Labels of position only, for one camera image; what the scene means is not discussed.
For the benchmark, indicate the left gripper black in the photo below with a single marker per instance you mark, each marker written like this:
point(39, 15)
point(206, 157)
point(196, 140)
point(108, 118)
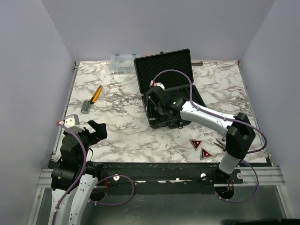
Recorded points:
point(101, 131)

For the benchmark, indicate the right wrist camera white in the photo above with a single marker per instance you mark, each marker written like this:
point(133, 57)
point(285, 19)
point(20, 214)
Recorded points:
point(159, 84)

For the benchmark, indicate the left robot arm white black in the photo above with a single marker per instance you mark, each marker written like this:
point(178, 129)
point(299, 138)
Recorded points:
point(74, 177)

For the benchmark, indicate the triangular red black card box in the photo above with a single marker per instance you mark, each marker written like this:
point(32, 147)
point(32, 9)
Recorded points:
point(195, 143)
point(204, 154)

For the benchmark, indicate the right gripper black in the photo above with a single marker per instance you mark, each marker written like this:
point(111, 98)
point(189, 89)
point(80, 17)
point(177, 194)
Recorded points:
point(155, 115)

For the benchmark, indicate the dark metal cylinder rod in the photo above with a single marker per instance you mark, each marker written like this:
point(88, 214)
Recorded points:
point(197, 63)

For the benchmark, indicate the upper triangular red black card box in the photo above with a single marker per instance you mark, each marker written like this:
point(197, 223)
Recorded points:
point(195, 143)

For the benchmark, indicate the yellow handled pliers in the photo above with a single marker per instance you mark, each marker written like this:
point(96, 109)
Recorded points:
point(220, 144)

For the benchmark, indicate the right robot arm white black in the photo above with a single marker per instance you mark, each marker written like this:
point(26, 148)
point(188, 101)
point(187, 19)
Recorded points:
point(237, 130)

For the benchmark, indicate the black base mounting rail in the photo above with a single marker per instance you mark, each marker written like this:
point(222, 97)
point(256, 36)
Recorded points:
point(169, 178)

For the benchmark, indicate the green blue poker chip stack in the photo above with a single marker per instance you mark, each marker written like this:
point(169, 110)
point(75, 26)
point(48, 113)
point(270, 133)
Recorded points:
point(85, 107)

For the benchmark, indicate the black poker set case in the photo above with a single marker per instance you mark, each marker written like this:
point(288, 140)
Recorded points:
point(176, 85)

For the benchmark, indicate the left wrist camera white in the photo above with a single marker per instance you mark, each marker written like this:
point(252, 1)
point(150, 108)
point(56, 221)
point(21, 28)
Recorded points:
point(72, 123)

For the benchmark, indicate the lower triangular red black card box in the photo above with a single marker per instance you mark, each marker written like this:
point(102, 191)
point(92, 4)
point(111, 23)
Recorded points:
point(204, 154)

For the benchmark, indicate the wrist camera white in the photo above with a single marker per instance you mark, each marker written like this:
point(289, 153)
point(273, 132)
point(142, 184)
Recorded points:
point(159, 84)
point(72, 123)

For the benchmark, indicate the clear plastic organizer box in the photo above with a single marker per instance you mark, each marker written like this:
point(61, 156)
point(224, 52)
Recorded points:
point(121, 63)

